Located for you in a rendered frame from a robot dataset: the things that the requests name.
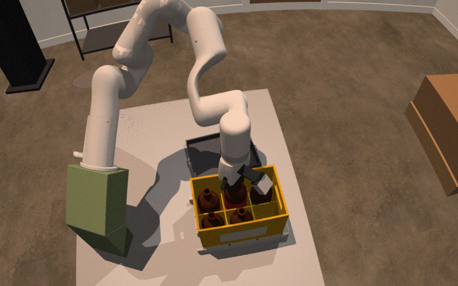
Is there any yellow divided crate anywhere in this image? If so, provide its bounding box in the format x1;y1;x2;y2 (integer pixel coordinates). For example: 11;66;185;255
190;165;289;247

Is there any brown glass bottle with red label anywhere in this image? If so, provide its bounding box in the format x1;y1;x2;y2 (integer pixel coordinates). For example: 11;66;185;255
224;179;247;210

